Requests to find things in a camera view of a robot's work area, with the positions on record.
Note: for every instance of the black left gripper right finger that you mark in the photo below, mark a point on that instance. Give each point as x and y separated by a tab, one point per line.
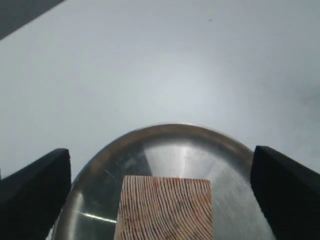
288	194

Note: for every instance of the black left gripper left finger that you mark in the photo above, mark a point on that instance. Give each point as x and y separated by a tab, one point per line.
32	198

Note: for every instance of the light wooden block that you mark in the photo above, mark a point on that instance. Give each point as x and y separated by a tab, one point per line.
164	208

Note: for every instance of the round stainless steel plate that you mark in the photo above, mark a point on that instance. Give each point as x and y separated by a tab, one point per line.
168	150

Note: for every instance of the grey backdrop cloth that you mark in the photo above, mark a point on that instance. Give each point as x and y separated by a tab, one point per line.
14	14

